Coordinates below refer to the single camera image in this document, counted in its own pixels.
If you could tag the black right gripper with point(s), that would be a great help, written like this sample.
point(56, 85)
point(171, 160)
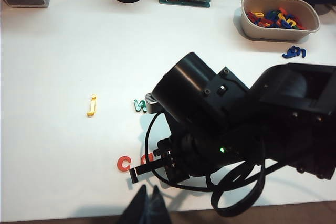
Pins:
point(186, 155)

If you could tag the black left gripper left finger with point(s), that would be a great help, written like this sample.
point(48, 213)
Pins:
point(136, 208)

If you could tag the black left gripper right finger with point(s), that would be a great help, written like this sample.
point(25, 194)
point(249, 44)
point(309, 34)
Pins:
point(158, 208)

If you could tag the red a letter magnet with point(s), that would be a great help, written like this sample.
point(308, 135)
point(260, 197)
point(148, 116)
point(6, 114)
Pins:
point(145, 161)

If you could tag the red c letter magnet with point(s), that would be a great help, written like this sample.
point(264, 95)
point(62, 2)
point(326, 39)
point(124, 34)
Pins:
point(122, 163)

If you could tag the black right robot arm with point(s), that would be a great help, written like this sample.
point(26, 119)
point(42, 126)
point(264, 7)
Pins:
point(189, 85)

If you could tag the green w letter magnet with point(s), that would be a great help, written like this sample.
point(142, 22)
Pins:
point(139, 106)

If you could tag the yellow j letter magnet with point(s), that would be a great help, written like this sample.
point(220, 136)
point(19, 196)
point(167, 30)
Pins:
point(92, 106)

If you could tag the blue hooked letter magnet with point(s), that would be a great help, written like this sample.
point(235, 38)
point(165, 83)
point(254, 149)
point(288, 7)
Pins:
point(288, 54)

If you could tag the blue g letter magnet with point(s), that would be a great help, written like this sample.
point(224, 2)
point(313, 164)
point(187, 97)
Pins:
point(300, 52)

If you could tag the beige pulp bowl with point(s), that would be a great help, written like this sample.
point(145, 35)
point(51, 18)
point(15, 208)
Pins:
point(262, 33)

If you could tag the black wrist depth camera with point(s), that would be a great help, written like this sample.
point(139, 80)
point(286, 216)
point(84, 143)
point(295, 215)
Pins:
point(152, 104)

